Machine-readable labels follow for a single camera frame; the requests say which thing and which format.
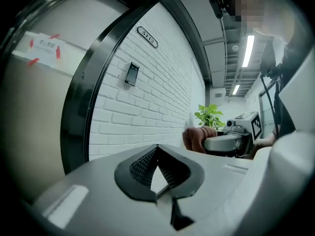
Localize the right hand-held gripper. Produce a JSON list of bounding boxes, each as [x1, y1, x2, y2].
[[202, 111, 263, 158]]

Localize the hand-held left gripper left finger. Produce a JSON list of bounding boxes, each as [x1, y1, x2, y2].
[[31, 144, 173, 236]]

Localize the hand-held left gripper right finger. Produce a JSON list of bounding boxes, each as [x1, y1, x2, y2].
[[157, 144, 253, 223]]

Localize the black keypad device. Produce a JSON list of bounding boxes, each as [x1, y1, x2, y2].
[[124, 61, 140, 87]]

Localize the person's right forearm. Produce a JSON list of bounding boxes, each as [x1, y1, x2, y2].
[[246, 132, 278, 160]]

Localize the green potted plant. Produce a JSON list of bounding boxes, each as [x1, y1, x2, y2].
[[194, 104, 226, 136]]

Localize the long ceiling light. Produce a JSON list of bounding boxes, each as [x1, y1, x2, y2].
[[242, 34, 255, 68]]

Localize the black ceiling beam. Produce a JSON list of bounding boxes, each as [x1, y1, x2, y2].
[[151, 0, 213, 85]]

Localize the frosted glass door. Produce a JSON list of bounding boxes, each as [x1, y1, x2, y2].
[[0, 0, 130, 204]]

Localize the black framed room number plate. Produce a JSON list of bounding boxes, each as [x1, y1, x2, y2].
[[136, 26, 159, 49]]

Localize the person's head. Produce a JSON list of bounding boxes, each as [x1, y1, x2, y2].
[[222, 0, 297, 46]]

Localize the white paper notice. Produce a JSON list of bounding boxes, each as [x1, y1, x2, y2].
[[24, 32, 66, 69]]

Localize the black cable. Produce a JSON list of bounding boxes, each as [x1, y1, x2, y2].
[[259, 72, 281, 139]]

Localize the black door frame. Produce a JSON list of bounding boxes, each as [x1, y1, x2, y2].
[[60, 0, 162, 176]]

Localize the black head-mounted camera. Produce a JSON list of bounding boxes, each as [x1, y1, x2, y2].
[[208, 0, 233, 20]]

